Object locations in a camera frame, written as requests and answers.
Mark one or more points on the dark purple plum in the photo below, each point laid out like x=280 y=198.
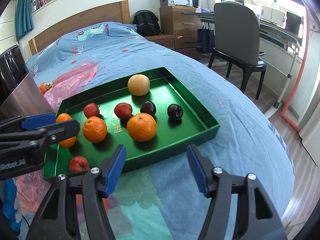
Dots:
x=148 y=108
x=175 y=111

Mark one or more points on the wooden drawer cabinet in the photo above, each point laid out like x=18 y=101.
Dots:
x=175 y=17

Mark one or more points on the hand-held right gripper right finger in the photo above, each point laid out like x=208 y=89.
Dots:
x=197 y=170

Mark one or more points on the grey chair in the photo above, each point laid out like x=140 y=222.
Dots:
x=235 y=30

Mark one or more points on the white storage box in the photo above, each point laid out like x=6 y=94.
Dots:
x=272 y=12

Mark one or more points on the small red apple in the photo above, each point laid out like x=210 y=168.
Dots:
x=79 y=164
x=91 y=110
x=123 y=110

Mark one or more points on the black backpack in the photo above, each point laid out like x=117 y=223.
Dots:
x=146 y=23

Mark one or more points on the white wardrobe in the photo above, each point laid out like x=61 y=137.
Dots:
x=7 y=35

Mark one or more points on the black monitor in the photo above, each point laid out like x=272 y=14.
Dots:
x=293 y=22

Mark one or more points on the green tray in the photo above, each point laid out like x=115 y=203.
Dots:
x=170 y=100

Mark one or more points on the yellow round pear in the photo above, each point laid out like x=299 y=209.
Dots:
x=138 y=85

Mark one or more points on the white desk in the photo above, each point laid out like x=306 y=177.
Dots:
x=275 y=33

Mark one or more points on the wooden headboard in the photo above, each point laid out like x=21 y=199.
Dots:
x=75 y=22

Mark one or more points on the person's left hand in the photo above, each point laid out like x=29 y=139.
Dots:
x=10 y=205

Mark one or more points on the pink plastic sheet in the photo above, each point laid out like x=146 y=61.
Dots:
x=75 y=77

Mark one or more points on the copper and black kettle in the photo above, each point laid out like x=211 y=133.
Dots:
x=22 y=92

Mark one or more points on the teal curtain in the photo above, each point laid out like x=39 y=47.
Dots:
x=23 y=12

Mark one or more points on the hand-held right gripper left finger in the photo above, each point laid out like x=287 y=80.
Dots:
x=115 y=170

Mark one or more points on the orange mandarin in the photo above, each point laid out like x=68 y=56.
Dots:
x=141 y=127
x=67 y=141
x=95 y=129

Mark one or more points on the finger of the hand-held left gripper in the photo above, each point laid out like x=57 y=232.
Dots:
x=65 y=130
x=37 y=121

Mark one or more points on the navy tote bag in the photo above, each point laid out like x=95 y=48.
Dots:
x=205 y=41

